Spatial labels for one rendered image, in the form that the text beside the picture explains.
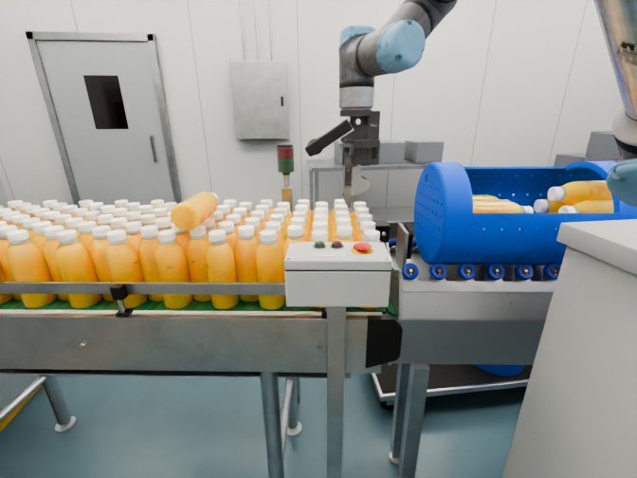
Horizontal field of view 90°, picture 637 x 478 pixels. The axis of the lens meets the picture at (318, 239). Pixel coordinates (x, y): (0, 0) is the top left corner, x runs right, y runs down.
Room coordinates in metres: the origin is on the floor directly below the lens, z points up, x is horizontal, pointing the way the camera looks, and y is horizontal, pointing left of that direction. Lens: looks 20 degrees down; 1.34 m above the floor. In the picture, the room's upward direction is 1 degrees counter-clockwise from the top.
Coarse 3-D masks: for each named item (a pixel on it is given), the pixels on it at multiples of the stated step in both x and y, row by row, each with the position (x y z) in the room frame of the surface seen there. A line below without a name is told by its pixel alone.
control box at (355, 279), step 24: (288, 264) 0.54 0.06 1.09; (312, 264) 0.54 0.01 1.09; (336, 264) 0.54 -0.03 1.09; (360, 264) 0.53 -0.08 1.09; (384, 264) 0.53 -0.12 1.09; (288, 288) 0.54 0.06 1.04; (312, 288) 0.54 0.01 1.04; (336, 288) 0.54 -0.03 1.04; (360, 288) 0.53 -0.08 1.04; (384, 288) 0.53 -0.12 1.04
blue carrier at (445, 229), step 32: (416, 192) 0.99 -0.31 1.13; (448, 192) 0.75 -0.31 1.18; (480, 192) 0.99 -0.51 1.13; (512, 192) 0.99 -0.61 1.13; (544, 192) 0.99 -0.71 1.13; (416, 224) 0.95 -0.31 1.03; (448, 224) 0.73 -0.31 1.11; (480, 224) 0.72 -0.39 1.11; (512, 224) 0.72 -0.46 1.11; (544, 224) 0.72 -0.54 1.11; (448, 256) 0.75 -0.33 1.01; (480, 256) 0.75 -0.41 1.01; (512, 256) 0.74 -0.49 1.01; (544, 256) 0.74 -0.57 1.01
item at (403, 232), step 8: (400, 224) 0.90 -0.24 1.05; (400, 232) 0.88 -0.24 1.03; (408, 232) 0.82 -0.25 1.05; (400, 240) 0.87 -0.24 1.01; (408, 240) 0.82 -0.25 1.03; (400, 248) 0.86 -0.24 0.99; (408, 248) 0.83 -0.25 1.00; (400, 256) 0.85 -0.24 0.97; (408, 256) 0.83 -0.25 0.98; (400, 264) 0.84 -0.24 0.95
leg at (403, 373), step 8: (400, 368) 0.92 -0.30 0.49; (408, 368) 0.91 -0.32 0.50; (400, 376) 0.92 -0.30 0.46; (408, 376) 0.91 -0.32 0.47; (400, 384) 0.91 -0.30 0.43; (400, 392) 0.91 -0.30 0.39; (400, 400) 0.91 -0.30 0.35; (400, 408) 0.91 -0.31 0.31; (400, 416) 0.91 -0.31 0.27; (392, 424) 0.95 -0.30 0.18; (400, 424) 0.91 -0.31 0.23; (392, 432) 0.94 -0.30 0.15; (400, 432) 0.91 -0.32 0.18; (392, 440) 0.93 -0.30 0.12; (400, 440) 0.91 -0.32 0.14; (392, 448) 0.92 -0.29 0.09; (400, 448) 0.91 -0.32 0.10; (392, 456) 0.91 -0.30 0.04
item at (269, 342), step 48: (0, 336) 0.67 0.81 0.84; (48, 336) 0.67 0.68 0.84; (96, 336) 0.66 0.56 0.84; (144, 336) 0.66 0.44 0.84; (192, 336) 0.66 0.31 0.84; (240, 336) 0.65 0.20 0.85; (288, 336) 0.65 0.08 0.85; (384, 336) 0.64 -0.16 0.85; (48, 384) 1.09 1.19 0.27; (288, 384) 1.03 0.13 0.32; (288, 432) 1.05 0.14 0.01
